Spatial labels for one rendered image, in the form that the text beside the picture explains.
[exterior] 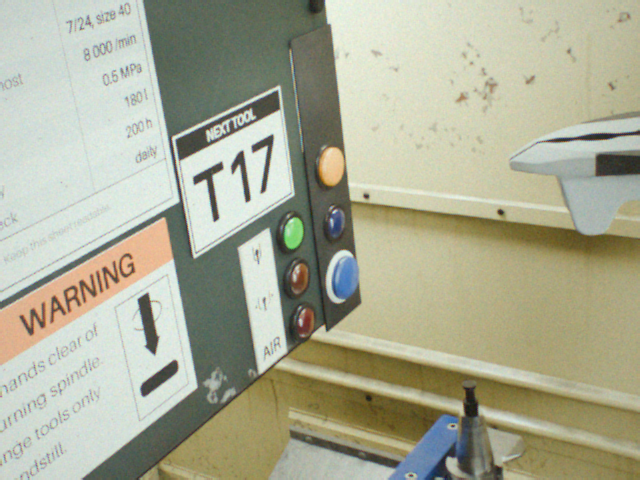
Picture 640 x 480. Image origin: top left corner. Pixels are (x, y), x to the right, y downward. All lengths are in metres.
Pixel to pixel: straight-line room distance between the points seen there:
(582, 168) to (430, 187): 0.86
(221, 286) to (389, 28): 0.90
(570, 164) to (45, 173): 0.32
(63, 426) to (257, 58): 0.23
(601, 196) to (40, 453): 0.36
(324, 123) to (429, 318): 0.97
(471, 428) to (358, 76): 0.59
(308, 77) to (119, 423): 0.24
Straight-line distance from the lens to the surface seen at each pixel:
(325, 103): 0.65
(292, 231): 0.62
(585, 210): 0.65
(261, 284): 0.61
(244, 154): 0.58
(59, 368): 0.50
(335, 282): 0.67
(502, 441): 1.22
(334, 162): 0.65
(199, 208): 0.56
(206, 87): 0.56
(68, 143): 0.49
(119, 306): 0.52
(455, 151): 1.45
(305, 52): 0.63
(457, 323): 1.57
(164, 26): 0.53
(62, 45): 0.48
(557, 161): 0.64
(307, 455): 1.87
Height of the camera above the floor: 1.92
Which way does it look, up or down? 24 degrees down
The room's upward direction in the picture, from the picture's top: 7 degrees counter-clockwise
